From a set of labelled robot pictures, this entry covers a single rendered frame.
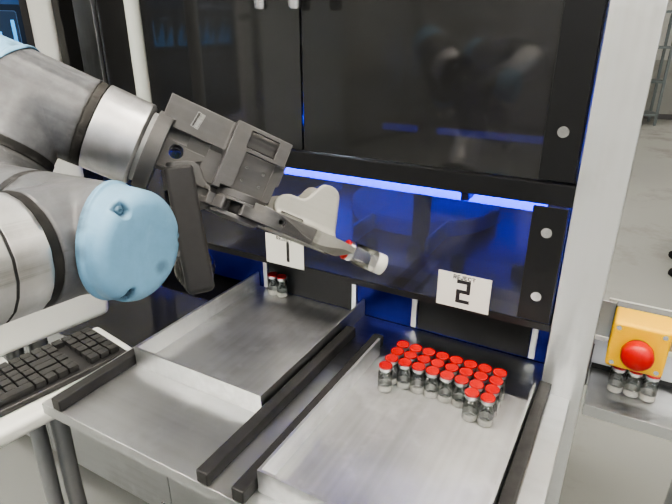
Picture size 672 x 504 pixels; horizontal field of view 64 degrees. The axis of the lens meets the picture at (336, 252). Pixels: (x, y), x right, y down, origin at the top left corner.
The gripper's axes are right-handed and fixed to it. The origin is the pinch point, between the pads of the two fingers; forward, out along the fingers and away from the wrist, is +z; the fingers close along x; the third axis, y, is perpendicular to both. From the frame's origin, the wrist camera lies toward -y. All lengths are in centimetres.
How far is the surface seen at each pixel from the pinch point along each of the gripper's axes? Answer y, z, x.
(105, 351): -31, -16, 60
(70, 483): -74, -11, 97
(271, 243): 0.0, 3.9, 48.6
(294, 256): -0.7, 8.1, 45.4
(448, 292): 2.5, 28.5, 24.4
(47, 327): -33, -28, 73
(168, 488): -73, 14, 103
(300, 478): -27.3, 10.9, 12.9
